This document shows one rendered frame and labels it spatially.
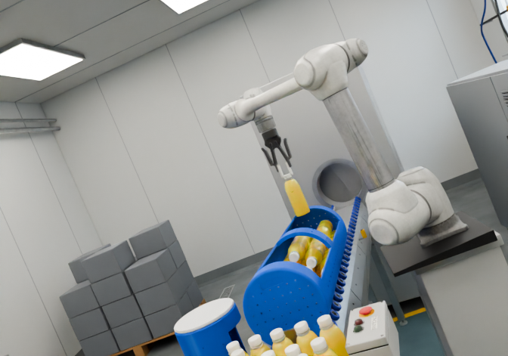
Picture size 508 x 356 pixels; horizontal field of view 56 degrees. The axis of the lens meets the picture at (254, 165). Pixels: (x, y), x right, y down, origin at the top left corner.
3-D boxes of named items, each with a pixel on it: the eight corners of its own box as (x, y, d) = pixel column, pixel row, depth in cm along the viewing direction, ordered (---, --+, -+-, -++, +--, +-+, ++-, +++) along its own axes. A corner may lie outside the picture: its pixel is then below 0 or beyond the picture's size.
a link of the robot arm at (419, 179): (462, 206, 184) (436, 156, 184) (441, 227, 173) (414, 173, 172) (425, 215, 197) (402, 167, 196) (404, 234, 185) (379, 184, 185)
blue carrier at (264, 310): (357, 248, 235) (332, 196, 234) (343, 335, 151) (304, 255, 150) (305, 267, 243) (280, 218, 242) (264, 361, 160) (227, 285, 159)
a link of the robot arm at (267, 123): (257, 122, 231) (261, 134, 231) (252, 123, 222) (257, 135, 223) (274, 115, 228) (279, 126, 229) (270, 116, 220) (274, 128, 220)
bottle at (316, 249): (317, 258, 205) (311, 273, 188) (305, 246, 206) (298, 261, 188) (329, 247, 203) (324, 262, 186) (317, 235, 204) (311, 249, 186)
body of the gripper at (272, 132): (277, 126, 228) (285, 143, 228) (261, 133, 230) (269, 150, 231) (274, 127, 221) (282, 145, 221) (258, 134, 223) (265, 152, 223)
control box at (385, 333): (398, 333, 130) (384, 298, 129) (401, 375, 111) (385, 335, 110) (363, 342, 133) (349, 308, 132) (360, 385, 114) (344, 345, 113)
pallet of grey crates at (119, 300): (209, 309, 573) (169, 218, 568) (192, 340, 494) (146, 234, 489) (122, 342, 591) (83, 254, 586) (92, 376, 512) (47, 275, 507)
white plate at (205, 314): (184, 336, 187) (184, 339, 187) (243, 301, 199) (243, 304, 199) (166, 324, 212) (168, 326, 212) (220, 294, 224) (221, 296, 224)
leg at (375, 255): (407, 320, 348) (375, 242, 345) (407, 324, 343) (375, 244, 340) (399, 323, 350) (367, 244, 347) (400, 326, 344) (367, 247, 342)
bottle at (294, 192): (298, 214, 231) (283, 178, 231) (311, 209, 229) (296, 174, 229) (295, 218, 225) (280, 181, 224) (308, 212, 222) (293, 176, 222)
